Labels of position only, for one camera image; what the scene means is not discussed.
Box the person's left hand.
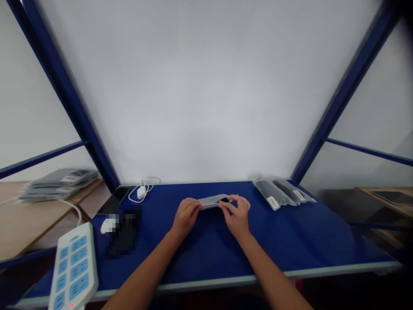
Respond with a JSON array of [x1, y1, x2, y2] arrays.
[[173, 197, 203, 239]]

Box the person's right hand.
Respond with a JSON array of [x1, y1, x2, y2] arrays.
[[222, 194, 252, 239]]

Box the person's right fingers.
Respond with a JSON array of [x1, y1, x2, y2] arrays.
[[227, 194, 252, 211]]

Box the grey pouch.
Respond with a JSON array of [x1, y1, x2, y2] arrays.
[[197, 193, 230, 211]]

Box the clear packet with black item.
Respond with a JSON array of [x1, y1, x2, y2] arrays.
[[252, 178, 282, 212], [281, 179, 318, 205], [271, 179, 298, 207]]

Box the blue top work table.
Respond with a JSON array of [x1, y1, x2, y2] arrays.
[[14, 180, 404, 308]]

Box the black phone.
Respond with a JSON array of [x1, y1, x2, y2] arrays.
[[96, 186, 132, 216]]

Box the white oval device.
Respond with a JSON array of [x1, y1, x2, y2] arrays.
[[99, 218, 118, 235]]

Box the wooden table with shelf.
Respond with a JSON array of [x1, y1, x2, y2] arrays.
[[347, 185, 413, 251]]

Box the white power strip blue sockets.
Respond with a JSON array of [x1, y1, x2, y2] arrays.
[[48, 222, 99, 310]]

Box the stack of grey pouches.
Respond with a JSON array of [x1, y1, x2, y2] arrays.
[[18, 167, 100, 203]]

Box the black tablet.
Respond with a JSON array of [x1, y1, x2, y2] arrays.
[[369, 190, 413, 205]]

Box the wooden side table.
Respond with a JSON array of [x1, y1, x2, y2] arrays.
[[0, 178, 105, 263]]

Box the white charger cable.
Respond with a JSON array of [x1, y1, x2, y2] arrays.
[[128, 176, 162, 203]]

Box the white power strip cable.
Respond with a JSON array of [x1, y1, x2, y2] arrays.
[[0, 196, 83, 226]]

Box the blue metal frame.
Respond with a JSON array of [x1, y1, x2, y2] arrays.
[[0, 0, 413, 194]]

